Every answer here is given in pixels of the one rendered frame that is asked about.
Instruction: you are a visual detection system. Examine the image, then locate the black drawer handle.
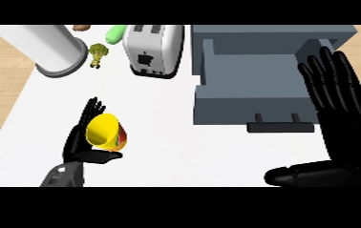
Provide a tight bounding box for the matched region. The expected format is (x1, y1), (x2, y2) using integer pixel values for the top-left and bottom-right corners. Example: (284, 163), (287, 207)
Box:
(246, 113), (317, 134)

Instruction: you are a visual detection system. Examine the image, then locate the green broccoli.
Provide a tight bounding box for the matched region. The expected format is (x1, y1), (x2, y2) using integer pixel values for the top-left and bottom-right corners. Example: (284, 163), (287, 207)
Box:
(88, 43), (110, 70)

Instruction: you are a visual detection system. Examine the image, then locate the green cucumber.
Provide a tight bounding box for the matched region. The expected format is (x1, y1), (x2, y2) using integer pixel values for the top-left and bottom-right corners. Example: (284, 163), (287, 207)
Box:
(105, 25), (129, 46)

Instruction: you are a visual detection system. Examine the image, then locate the white paper towel roll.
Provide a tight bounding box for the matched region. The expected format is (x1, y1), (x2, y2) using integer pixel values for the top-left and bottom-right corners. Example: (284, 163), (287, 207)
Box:
(0, 25), (91, 79)

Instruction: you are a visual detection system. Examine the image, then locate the white toaster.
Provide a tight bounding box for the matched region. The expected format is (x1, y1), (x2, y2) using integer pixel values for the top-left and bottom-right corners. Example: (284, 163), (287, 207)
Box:
(123, 25), (187, 80)

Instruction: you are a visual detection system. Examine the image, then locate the grey cabinet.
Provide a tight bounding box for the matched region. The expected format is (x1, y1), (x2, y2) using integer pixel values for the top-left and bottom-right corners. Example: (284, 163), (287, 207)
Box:
(191, 25), (358, 77)

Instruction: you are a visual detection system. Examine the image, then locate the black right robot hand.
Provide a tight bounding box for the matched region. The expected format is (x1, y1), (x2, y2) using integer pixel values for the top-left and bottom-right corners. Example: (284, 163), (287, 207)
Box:
(262, 46), (361, 188)

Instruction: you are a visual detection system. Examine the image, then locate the grey open drawer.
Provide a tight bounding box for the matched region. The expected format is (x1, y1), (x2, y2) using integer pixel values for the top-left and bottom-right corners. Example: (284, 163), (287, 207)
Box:
(193, 38), (339, 126)

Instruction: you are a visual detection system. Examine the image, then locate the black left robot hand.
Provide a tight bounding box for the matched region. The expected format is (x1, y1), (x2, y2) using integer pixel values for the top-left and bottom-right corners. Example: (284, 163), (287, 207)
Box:
(62, 96), (125, 165)

